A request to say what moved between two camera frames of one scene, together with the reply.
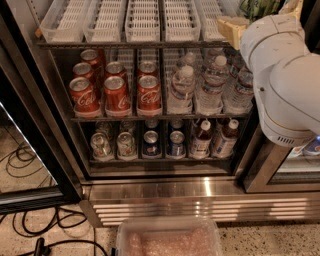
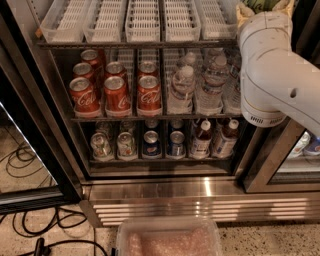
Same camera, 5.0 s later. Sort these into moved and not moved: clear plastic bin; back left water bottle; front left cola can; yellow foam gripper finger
Moved: yellow foam gripper finger
Not moved: clear plastic bin; front left cola can; back left water bottle
